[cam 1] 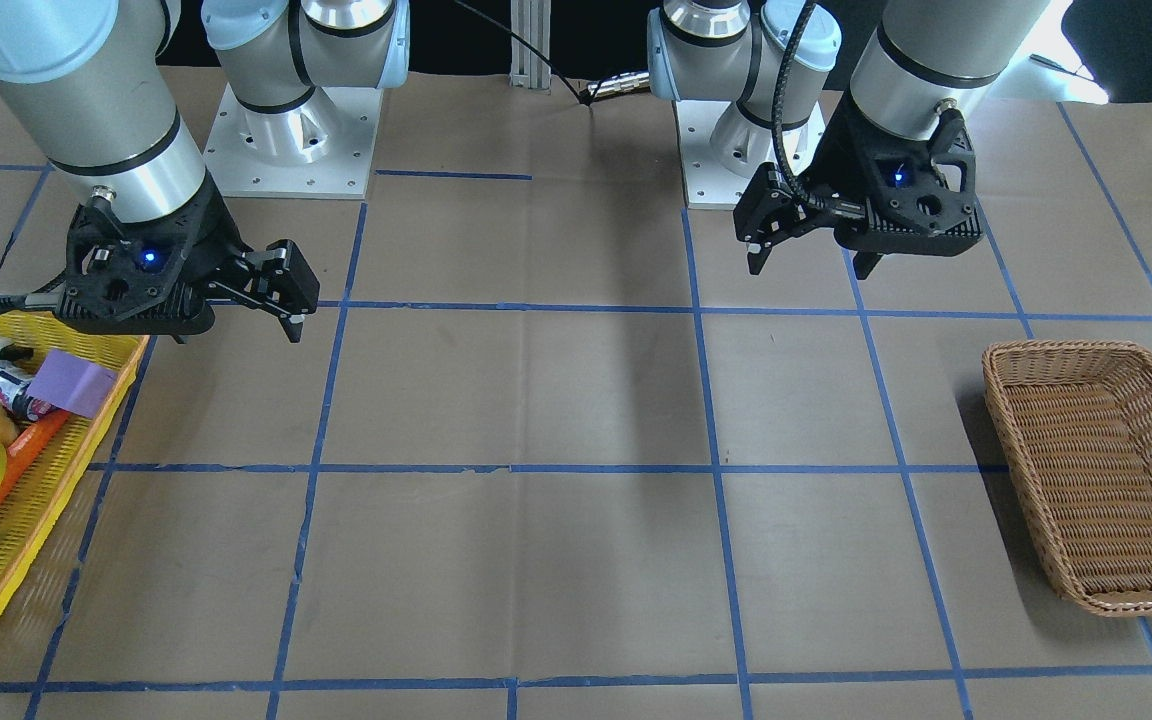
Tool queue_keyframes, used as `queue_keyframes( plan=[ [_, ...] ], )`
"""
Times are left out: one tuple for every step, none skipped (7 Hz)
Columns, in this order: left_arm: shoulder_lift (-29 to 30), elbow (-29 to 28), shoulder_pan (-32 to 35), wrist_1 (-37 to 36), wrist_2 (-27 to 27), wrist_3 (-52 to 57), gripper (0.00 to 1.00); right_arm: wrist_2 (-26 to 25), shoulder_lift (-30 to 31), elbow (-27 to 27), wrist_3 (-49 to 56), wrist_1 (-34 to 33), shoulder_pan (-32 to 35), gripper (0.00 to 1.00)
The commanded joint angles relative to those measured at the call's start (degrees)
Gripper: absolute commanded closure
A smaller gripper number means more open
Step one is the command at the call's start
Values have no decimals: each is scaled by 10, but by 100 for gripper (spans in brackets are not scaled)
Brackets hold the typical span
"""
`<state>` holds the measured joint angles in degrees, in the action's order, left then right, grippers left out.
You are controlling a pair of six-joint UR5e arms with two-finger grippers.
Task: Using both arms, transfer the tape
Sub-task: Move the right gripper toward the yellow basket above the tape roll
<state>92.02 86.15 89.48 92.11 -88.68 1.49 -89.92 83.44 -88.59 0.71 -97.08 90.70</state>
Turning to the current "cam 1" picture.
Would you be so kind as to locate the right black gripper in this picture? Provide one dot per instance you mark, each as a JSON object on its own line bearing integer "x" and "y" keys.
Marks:
{"x": 213, "y": 237}

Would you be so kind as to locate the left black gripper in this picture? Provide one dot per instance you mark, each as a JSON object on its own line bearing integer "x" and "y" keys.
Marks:
{"x": 834, "y": 166}

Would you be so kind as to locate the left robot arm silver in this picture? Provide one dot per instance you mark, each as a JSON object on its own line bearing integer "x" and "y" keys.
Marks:
{"x": 924, "y": 57}

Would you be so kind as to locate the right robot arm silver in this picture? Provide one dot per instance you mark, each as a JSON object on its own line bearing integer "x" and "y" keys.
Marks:
{"x": 82, "y": 78}

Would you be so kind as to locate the purple block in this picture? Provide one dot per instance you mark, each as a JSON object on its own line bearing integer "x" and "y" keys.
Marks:
{"x": 72, "y": 383}

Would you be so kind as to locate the small snack packet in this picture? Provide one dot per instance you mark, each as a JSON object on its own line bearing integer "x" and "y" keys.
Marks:
{"x": 16, "y": 396}

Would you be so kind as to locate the toy carrot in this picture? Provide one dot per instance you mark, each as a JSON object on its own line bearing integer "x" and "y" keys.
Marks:
{"x": 28, "y": 446}

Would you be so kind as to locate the yellow plastic basket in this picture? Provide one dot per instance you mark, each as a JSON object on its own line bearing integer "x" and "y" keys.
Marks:
{"x": 39, "y": 498}

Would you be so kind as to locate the brown wicker basket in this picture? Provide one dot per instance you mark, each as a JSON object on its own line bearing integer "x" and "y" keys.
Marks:
{"x": 1074, "y": 418}

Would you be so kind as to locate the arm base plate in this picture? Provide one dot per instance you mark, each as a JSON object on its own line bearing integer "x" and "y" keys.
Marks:
{"x": 720, "y": 149}
{"x": 321, "y": 150}

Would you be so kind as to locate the aluminium frame post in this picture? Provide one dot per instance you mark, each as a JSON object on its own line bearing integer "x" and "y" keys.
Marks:
{"x": 530, "y": 20}

